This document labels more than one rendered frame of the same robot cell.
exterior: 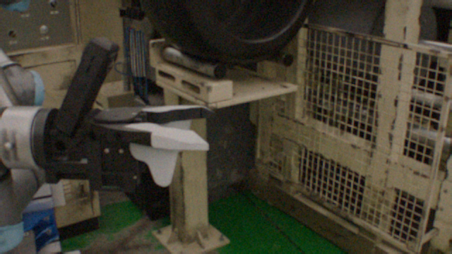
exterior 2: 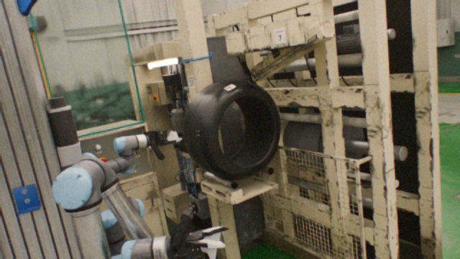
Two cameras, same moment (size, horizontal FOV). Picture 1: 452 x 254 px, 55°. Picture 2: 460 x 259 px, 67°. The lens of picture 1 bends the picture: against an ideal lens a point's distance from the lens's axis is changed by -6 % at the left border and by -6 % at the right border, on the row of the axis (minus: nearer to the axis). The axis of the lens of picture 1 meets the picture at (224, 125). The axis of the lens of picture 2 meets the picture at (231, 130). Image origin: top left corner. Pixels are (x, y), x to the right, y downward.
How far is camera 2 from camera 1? 69 cm
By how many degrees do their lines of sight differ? 10
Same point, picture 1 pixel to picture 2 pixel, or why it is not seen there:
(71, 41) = (149, 170)
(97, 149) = (189, 250)
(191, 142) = (220, 244)
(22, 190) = not seen: outside the picture
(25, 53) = (124, 183)
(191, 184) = (228, 244)
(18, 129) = (160, 247)
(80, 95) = (181, 232)
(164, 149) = (212, 248)
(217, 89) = (234, 194)
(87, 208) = not seen: outside the picture
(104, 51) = (188, 216)
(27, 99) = not seen: hidden behind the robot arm
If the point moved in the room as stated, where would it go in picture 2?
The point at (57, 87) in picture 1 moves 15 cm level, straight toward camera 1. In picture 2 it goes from (144, 198) to (146, 205)
